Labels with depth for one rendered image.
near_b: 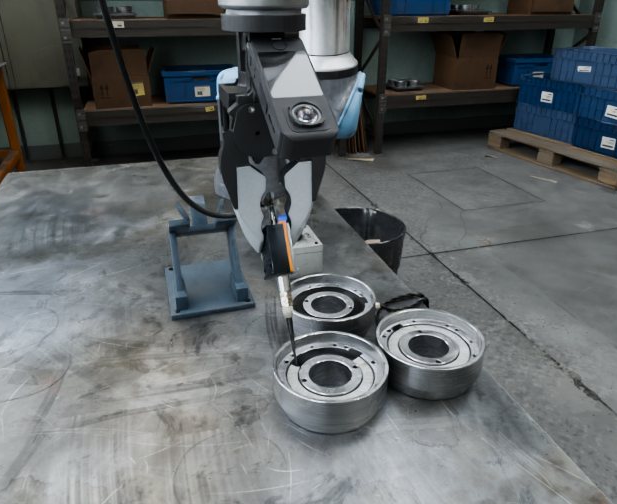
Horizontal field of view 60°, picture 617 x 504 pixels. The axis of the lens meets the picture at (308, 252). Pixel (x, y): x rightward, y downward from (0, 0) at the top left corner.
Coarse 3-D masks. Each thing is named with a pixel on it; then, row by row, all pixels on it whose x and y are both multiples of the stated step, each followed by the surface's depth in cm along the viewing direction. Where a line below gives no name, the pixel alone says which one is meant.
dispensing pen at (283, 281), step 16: (272, 192) 52; (272, 208) 52; (272, 224) 50; (272, 240) 50; (272, 256) 49; (272, 272) 49; (288, 272) 49; (288, 288) 51; (288, 304) 50; (288, 320) 51
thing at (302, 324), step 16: (304, 288) 64; (352, 288) 64; (368, 288) 61; (304, 304) 60; (320, 304) 62; (336, 304) 62; (352, 304) 60; (368, 304) 60; (304, 320) 56; (320, 320) 55; (336, 320) 55; (352, 320) 56; (368, 320) 58
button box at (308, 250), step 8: (304, 232) 75; (312, 232) 75; (304, 240) 72; (312, 240) 72; (296, 248) 70; (304, 248) 70; (312, 248) 71; (320, 248) 71; (296, 256) 71; (304, 256) 71; (312, 256) 71; (320, 256) 72; (296, 264) 71; (304, 264) 71; (312, 264) 72; (320, 264) 72; (304, 272) 72; (312, 272) 72; (320, 272) 73; (272, 280) 71
